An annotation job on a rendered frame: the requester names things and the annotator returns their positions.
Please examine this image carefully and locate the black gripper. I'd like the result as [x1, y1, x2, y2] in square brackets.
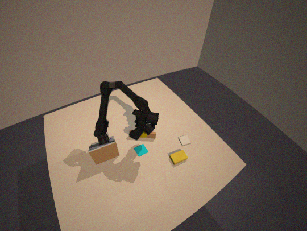
[129, 120, 146, 140]

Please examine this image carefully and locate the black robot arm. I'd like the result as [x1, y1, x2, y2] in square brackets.
[93, 81, 159, 146]

